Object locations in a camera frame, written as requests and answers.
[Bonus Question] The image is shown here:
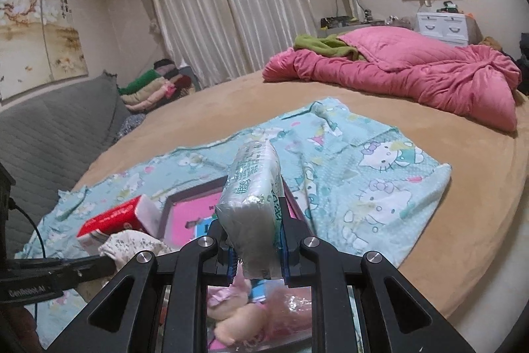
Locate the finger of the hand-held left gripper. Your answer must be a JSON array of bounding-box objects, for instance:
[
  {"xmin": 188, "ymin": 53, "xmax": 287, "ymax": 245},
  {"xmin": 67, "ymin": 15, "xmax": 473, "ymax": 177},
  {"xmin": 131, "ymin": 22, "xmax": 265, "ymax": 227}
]
[{"xmin": 75, "ymin": 254, "xmax": 117, "ymax": 284}]

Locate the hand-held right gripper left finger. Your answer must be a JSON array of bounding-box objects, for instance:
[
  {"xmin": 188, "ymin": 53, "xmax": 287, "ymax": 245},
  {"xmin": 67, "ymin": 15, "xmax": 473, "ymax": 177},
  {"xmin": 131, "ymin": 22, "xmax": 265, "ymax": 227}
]
[{"xmin": 66, "ymin": 218, "xmax": 240, "ymax": 353}]

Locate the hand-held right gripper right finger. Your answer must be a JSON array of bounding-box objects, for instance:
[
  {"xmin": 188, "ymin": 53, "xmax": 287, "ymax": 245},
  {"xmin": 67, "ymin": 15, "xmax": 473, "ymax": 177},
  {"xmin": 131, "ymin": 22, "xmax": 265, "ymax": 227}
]
[{"xmin": 277, "ymin": 195, "xmax": 459, "ymax": 353}]

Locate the white floral cloth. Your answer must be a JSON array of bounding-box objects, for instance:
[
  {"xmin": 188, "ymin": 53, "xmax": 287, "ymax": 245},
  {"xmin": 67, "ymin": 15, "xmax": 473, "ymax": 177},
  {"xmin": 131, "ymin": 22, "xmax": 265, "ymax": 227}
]
[{"xmin": 98, "ymin": 231, "xmax": 178, "ymax": 271}]

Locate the green tissue pack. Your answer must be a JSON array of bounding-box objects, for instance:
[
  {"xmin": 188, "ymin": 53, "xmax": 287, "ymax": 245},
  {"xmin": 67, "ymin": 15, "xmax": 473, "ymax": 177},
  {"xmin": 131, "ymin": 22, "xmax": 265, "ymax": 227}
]
[{"xmin": 215, "ymin": 138, "xmax": 286, "ymax": 281}]

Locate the person's left forearm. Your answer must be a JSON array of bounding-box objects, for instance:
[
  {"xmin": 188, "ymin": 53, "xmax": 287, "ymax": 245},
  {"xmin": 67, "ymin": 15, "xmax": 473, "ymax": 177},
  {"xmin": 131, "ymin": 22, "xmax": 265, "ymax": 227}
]
[{"xmin": 0, "ymin": 299, "xmax": 44, "ymax": 353}]

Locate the red and white tissue box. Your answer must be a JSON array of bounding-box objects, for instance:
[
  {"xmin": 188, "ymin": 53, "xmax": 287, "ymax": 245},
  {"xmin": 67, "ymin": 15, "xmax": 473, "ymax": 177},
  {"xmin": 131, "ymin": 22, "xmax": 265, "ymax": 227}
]
[{"xmin": 76, "ymin": 195, "xmax": 162, "ymax": 250}]

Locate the orange cloth in plastic pack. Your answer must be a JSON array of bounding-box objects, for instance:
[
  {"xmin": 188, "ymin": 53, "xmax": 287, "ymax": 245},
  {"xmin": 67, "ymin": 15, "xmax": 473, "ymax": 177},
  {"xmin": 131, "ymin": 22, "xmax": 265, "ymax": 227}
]
[{"xmin": 264, "ymin": 283, "xmax": 315, "ymax": 337}]

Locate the beige plush with pink ribbon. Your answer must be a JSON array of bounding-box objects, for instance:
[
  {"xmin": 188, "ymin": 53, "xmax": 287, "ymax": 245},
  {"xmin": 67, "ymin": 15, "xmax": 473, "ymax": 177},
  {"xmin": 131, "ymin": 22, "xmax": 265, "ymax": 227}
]
[{"xmin": 207, "ymin": 279, "xmax": 273, "ymax": 345}]

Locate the pink framed box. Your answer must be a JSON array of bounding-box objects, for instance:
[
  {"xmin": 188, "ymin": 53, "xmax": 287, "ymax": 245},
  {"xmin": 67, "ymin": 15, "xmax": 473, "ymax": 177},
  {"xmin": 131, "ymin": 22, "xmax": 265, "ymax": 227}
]
[{"xmin": 159, "ymin": 176, "xmax": 317, "ymax": 353}]

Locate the cartoon cat printed blanket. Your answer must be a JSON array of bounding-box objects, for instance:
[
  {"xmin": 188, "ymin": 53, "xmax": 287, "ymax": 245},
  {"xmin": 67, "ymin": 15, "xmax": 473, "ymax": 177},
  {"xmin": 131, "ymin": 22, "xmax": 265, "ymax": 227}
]
[{"xmin": 14, "ymin": 97, "xmax": 451, "ymax": 353}]

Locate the grey padded headboard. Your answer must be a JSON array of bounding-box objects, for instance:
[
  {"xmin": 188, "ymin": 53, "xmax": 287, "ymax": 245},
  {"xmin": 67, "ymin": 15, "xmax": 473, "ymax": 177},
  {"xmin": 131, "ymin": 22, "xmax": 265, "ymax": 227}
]
[{"xmin": 0, "ymin": 74, "xmax": 133, "ymax": 254}]

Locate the blue floral cloth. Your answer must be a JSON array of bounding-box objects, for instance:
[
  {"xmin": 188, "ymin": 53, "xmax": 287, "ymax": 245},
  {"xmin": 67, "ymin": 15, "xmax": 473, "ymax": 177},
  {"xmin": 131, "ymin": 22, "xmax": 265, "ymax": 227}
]
[{"xmin": 116, "ymin": 113, "xmax": 147, "ymax": 141}]

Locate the round tan bed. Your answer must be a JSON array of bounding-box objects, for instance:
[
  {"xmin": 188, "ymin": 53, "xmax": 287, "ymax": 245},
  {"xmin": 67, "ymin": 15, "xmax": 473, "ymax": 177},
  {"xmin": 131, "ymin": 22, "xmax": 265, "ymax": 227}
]
[{"xmin": 70, "ymin": 69, "xmax": 529, "ymax": 331}]

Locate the pile of folded clothes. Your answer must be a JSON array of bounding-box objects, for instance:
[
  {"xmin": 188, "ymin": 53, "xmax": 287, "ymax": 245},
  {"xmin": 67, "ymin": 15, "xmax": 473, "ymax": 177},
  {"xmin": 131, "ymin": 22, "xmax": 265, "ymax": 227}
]
[{"xmin": 118, "ymin": 59, "xmax": 203, "ymax": 114}]

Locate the green cloth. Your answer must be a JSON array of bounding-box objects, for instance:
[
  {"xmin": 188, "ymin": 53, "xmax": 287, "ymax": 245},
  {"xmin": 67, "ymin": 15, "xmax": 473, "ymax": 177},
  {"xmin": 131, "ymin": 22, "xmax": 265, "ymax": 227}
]
[{"xmin": 293, "ymin": 34, "xmax": 366, "ymax": 61}]

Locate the pink quilt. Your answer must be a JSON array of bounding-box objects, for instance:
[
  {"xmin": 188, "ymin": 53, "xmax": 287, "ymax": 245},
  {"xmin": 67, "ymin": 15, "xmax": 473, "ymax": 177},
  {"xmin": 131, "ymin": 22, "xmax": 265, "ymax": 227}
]
[{"xmin": 262, "ymin": 26, "xmax": 523, "ymax": 132}]

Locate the cluttered side table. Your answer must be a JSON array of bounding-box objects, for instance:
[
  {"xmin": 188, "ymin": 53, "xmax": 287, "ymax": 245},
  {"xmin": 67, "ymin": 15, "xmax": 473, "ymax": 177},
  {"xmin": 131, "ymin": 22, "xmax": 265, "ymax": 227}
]
[{"xmin": 320, "ymin": 16, "xmax": 414, "ymax": 31}]

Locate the white curtain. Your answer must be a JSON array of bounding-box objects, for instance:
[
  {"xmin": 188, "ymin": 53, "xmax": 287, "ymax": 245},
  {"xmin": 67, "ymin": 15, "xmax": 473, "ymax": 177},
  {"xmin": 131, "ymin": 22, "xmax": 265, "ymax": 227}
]
[{"xmin": 142, "ymin": 0, "xmax": 312, "ymax": 89}]

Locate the white drawer cabinet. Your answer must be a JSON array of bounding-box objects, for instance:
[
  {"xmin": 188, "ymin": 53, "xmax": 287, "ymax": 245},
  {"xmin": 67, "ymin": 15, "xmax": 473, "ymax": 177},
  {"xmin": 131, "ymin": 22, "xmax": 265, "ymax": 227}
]
[{"xmin": 415, "ymin": 12, "xmax": 482, "ymax": 45}]

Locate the black cable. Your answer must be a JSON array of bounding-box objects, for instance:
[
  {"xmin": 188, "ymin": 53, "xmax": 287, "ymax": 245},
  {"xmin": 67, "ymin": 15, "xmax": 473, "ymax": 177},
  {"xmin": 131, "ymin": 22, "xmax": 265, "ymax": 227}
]
[{"xmin": 8, "ymin": 200, "xmax": 48, "ymax": 321}]

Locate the blossom wall painting panel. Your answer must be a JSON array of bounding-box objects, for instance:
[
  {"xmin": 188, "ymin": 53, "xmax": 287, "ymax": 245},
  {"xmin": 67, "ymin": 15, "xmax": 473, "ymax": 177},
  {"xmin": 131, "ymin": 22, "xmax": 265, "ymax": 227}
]
[
  {"xmin": 41, "ymin": 0, "xmax": 89, "ymax": 81},
  {"xmin": 0, "ymin": 0, "xmax": 52, "ymax": 101}
]

